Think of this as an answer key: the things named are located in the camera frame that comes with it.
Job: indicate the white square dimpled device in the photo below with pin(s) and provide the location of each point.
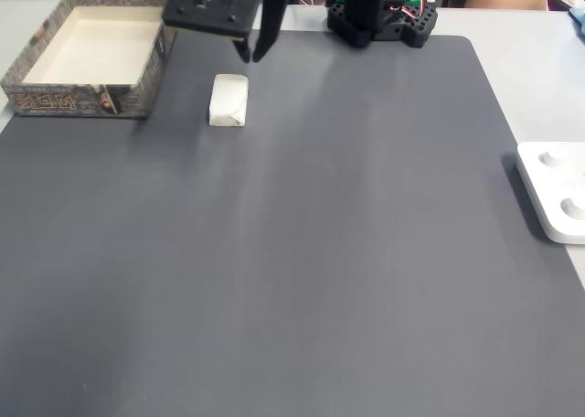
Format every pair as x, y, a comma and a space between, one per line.
557, 188

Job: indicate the light blue object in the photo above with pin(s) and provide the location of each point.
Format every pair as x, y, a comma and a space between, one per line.
579, 21

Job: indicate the grey table mat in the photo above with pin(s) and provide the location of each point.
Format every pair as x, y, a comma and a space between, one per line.
292, 252

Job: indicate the white block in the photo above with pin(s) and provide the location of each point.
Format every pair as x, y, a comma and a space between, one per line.
228, 99

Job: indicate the bark-patterned cardboard box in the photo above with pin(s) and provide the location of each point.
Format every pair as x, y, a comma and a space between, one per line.
82, 101

